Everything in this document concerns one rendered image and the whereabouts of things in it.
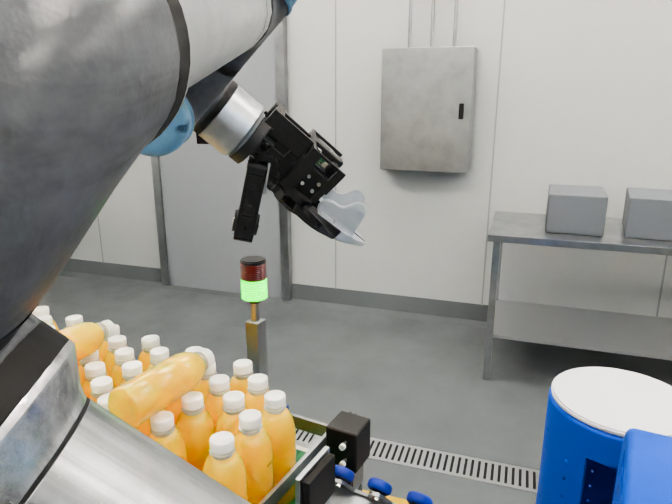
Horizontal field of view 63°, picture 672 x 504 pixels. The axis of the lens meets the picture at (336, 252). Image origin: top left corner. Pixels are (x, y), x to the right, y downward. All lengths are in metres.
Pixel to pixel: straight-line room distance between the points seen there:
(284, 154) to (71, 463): 0.51
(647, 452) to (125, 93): 0.71
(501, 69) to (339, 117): 1.18
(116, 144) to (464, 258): 4.03
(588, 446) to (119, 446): 1.07
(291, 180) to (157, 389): 0.48
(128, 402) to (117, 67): 0.83
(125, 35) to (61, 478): 0.15
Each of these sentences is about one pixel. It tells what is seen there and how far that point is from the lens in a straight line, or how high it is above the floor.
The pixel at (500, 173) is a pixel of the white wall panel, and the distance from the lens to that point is 4.04.
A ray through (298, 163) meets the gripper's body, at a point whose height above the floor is 1.56.
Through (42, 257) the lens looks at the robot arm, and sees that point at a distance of 0.18.
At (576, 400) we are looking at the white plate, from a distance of 1.27.
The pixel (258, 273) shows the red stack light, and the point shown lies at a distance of 1.33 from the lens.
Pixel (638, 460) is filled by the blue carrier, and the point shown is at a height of 1.23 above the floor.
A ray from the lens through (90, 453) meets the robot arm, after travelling 0.24.
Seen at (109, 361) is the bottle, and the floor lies 1.07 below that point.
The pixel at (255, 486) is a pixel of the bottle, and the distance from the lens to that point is 1.03.
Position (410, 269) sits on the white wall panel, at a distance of 4.27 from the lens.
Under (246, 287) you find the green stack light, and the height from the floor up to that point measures 1.20.
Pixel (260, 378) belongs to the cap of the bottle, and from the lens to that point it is 1.10.
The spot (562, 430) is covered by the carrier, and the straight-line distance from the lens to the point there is 1.26.
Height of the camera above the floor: 1.63
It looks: 16 degrees down
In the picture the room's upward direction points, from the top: straight up
